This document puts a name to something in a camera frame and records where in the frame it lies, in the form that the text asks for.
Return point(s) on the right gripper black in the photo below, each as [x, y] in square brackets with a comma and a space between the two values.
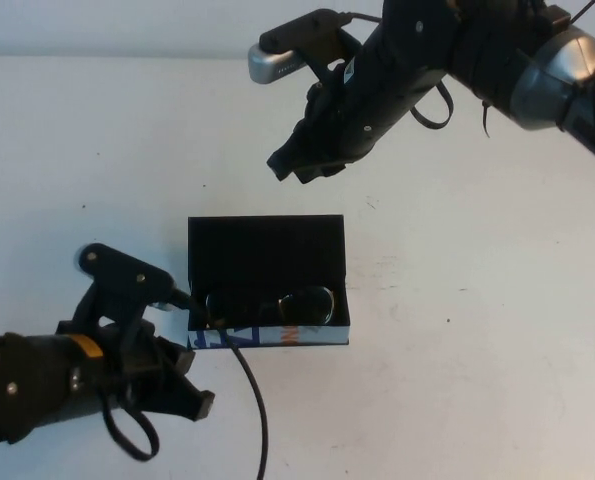
[327, 125]

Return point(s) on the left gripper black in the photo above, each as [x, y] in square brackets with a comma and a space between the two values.
[127, 360]

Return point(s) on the black glasses case box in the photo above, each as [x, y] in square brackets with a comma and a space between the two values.
[267, 255]

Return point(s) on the dark tortoiseshell frame glasses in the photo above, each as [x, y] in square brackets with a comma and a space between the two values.
[302, 307]

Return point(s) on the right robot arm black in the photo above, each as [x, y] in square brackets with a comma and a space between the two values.
[392, 75]

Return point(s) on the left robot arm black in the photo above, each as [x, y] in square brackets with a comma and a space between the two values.
[27, 385]

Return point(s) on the short hanging black zip tie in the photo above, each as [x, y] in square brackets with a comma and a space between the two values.
[485, 120]

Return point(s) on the long thin black zip tie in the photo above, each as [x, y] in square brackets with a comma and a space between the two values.
[584, 10]

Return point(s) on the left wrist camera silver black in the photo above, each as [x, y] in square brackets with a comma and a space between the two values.
[162, 304]

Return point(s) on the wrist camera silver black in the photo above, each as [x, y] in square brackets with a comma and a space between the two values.
[272, 65]
[162, 304]

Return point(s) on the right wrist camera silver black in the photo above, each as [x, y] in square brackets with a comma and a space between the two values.
[272, 65]

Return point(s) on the left camera mount black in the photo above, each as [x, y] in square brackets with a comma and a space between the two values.
[122, 280]

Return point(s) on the camera mount black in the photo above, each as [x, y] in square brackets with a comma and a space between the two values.
[329, 50]
[122, 280]

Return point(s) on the right camera mount black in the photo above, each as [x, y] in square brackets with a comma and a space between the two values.
[329, 50]

